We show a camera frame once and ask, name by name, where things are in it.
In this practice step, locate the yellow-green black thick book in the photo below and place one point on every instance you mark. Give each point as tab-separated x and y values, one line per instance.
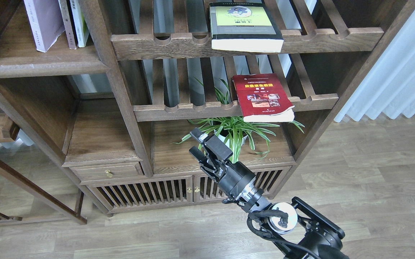
246	26

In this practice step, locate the brown upright book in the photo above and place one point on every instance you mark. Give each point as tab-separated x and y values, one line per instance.
65	8

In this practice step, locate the white lavender paperback book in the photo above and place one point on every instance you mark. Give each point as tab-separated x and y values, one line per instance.
46	22

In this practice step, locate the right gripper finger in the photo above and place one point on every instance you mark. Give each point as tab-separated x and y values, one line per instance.
199	136
198	155

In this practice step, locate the white green upright book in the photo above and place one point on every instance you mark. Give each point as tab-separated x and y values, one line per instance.
82	31

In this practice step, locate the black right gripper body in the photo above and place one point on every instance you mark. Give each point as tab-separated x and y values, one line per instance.
234	179

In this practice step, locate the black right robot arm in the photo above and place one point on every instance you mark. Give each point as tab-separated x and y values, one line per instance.
296	229

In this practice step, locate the dark wooden bookshelf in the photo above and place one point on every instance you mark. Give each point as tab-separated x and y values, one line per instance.
121	102

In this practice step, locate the green spider plant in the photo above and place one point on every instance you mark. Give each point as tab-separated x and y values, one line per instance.
237	128

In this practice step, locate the brass drawer knob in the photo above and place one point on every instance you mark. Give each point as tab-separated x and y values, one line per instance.
108	173

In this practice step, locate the red paperback book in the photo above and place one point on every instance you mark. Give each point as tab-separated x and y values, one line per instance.
262	98

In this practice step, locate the white curtain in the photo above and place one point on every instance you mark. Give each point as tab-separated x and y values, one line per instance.
389	88

